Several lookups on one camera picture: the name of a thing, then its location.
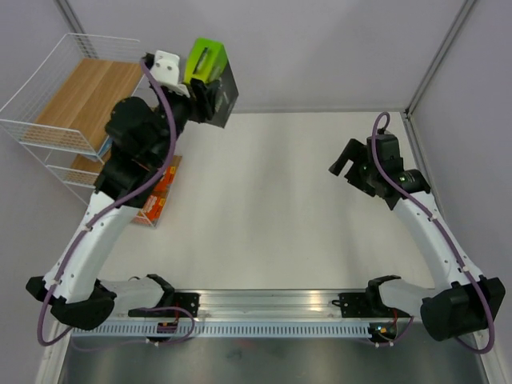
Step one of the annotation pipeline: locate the white slotted cable duct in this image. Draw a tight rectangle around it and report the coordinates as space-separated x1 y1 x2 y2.
90 321 370 338

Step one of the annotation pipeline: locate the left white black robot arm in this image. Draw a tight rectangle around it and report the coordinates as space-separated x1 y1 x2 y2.
26 79 222 330

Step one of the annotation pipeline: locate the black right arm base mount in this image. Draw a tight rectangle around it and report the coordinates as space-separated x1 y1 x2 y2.
330 291 410 319

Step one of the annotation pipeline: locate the orange Gillette Fusion5 razor box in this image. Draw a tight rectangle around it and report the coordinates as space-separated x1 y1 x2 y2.
154 166 177 192

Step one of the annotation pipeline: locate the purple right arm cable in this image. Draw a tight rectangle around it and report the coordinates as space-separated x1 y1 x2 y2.
370 111 497 354

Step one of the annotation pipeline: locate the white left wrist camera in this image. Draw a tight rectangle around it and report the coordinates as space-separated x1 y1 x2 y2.
146 50 190 98

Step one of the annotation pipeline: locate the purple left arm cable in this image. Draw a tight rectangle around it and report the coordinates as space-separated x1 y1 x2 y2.
36 58 197 353

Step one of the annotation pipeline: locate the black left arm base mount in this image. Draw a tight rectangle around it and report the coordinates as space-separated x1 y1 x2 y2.
128 291 200 318

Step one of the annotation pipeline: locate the aluminium corner frame post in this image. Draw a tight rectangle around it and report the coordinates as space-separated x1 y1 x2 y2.
403 0 481 117

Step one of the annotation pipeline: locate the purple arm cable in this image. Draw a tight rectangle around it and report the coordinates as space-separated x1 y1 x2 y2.
370 111 497 354
36 58 197 353

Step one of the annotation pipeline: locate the black green razor box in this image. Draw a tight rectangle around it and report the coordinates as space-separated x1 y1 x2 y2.
184 38 239 128

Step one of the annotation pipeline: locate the aluminium table rail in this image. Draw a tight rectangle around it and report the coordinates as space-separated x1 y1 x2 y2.
176 289 369 322

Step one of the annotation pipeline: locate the white wire wooden shelf rack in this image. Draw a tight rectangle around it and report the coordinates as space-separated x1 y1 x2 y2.
1 34 156 205

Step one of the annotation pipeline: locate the white Gillette SkinGuard razor pack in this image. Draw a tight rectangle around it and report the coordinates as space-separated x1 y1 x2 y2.
98 136 112 158

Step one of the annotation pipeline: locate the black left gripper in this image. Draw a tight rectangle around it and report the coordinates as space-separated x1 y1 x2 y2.
150 73 219 165

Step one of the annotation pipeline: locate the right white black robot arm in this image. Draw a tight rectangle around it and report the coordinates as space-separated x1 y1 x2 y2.
329 133 506 342

